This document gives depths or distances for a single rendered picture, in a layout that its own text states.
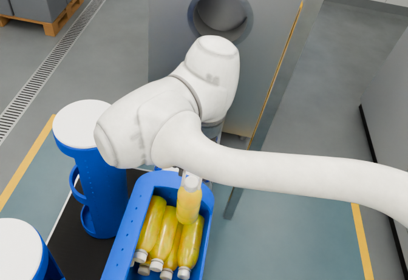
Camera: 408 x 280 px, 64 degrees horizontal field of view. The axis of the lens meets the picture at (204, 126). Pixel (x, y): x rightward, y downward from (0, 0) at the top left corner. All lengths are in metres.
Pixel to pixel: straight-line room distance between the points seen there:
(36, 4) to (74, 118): 2.40
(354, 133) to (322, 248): 1.27
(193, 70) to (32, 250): 0.85
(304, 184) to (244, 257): 1.88
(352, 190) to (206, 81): 0.28
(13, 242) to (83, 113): 0.58
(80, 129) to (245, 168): 1.08
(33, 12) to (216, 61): 3.40
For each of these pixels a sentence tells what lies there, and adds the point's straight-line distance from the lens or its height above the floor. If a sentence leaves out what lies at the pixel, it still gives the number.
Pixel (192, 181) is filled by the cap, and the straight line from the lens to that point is 0.89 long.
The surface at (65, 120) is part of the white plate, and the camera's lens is 1.50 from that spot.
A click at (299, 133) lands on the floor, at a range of 3.08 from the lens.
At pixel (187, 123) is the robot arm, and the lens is 0.49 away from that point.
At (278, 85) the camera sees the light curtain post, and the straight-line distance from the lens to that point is 1.44.
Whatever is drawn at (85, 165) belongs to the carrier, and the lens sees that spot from 1.49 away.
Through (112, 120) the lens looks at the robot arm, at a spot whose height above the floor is 1.76.
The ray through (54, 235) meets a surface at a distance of 2.22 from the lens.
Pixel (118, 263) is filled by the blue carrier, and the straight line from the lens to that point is 0.97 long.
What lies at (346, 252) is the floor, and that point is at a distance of 2.61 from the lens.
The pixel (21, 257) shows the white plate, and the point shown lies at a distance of 1.22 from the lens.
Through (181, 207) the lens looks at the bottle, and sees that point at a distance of 0.96.
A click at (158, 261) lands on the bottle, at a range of 1.10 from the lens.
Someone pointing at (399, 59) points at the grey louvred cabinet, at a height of 0.71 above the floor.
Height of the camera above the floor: 2.12
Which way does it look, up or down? 48 degrees down
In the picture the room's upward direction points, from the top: 11 degrees clockwise
